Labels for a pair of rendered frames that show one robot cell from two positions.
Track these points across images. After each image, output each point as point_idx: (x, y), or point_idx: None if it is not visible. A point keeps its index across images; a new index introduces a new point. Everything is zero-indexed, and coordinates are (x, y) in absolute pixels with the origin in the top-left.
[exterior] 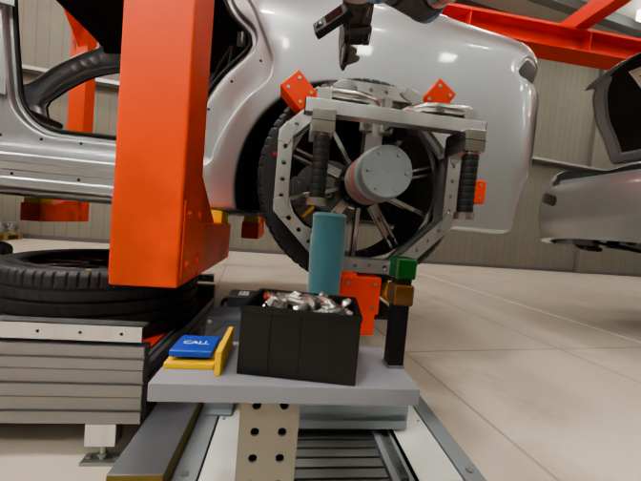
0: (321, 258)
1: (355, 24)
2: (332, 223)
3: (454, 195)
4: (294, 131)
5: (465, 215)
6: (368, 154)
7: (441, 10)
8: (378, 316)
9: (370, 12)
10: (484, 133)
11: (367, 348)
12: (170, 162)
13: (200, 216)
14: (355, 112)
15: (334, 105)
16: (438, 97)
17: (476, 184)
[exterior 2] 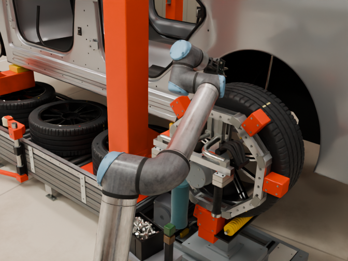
0: (172, 202)
1: (209, 69)
2: (175, 189)
3: (260, 187)
4: (175, 129)
5: (212, 214)
6: None
7: (219, 97)
8: (216, 235)
9: (212, 67)
10: (220, 178)
11: (173, 251)
12: (123, 141)
13: (145, 156)
14: None
15: (163, 145)
16: (250, 125)
17: (275, 185)
